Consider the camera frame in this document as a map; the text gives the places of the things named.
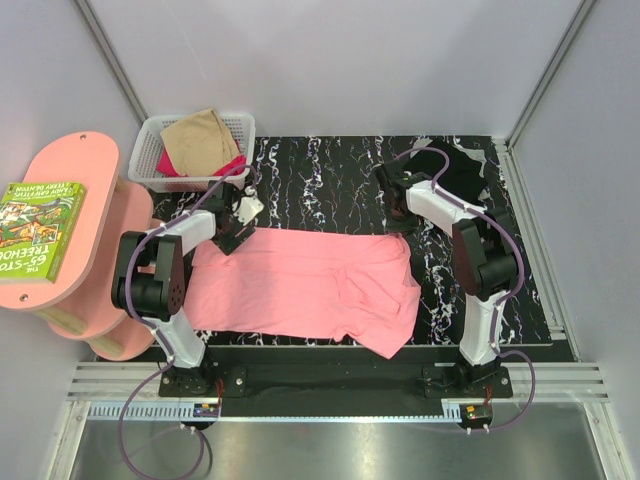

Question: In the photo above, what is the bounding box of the light pink t shirt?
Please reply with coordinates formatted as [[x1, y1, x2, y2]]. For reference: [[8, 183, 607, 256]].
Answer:
[[184, 228, 421, 359]]

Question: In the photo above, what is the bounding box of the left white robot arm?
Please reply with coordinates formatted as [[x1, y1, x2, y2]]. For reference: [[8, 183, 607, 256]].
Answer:
[[111, 180, 264, 396]]

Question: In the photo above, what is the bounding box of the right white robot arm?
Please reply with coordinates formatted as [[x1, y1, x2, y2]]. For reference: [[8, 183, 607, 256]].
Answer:
[[374, 162, 524, 397]]

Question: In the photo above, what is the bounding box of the folded black t shirt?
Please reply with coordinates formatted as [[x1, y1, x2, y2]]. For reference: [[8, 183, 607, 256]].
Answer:
[[404, 140, 488, 206]]

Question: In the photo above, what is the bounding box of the black marbled table mat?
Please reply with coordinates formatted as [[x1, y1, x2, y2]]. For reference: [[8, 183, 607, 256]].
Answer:
[[150, 134, 554, 351]]

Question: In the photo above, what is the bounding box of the magenta t shirt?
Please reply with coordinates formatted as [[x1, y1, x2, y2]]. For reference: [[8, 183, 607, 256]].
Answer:
[[156, 150, 246, 177]]

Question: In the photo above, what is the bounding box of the beige t shirt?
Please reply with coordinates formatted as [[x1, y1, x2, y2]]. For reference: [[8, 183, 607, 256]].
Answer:
[[161, 108, 242, 177]]

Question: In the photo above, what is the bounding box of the white plastic basket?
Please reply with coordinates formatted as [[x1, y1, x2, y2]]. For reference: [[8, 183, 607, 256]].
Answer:
[[128, 109, 255, 193]]

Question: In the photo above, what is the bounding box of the pink tiered shelf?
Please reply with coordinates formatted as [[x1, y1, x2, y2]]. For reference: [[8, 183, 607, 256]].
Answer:
[[1, 132, 153, 361]]

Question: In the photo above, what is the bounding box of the green book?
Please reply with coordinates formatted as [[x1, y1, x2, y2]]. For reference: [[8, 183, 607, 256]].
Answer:
[[1, 182, 86, 284]]

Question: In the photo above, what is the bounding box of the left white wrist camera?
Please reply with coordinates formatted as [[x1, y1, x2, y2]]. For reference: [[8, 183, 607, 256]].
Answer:
[[235, 186, 264, 225]]

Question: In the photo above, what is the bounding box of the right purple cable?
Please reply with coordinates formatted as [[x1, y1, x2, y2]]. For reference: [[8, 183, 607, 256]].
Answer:
[[394, 146, 539, 434]]

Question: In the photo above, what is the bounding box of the purple cable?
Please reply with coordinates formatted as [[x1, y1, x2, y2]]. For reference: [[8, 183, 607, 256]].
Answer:
[[119, 162, 259, 478], [394, 146, 539, 434]]

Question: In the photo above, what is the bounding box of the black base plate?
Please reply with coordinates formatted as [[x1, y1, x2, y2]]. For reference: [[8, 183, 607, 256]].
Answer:
[[158, 343, 514, 419]]

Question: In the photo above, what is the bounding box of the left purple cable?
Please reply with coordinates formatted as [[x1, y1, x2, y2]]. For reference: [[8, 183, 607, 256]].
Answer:
[[119, 162, 259, 478]]

